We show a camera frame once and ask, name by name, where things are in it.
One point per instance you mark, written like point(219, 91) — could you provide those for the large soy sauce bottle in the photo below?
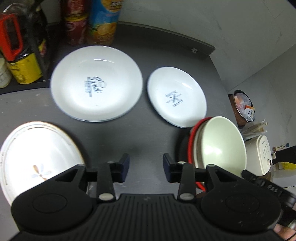
point(21, 59)

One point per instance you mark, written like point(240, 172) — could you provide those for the white plate blue script logo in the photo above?
point(96, 84)

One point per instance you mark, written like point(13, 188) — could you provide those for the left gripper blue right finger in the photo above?
point(185, 174)

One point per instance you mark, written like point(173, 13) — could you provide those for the small white plate cross logo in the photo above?
point(176, 96)

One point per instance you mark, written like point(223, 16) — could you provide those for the red cola can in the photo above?
point(76, 7)
point(75, 29)

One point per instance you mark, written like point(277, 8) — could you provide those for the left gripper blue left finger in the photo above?
point(101, 179)

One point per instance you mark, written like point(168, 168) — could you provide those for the red and black bowl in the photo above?
point(186, 147)

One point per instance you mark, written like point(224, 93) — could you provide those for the orange juice bottle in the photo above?
point(102, 21)

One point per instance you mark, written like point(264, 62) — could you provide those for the brown pot with trash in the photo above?
point(243, 108)

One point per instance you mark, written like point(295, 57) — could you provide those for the black metal kitchen rack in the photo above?
point(38, 38)

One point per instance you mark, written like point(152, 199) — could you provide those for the small white label jar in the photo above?
point(5, 75)

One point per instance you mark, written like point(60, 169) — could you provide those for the large white plate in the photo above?
point(33, 153)

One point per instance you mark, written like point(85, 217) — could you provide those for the red cola can upper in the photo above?
point(76, 7)

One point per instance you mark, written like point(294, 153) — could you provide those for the person's hand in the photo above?
point(285, 233)

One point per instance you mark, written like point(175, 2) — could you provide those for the cream electric kettle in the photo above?
point(258, 155)

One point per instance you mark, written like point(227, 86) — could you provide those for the red cola can lower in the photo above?
point(75, 29)

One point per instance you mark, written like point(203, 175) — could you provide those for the cream bowl patterned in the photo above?
point(197, 157)

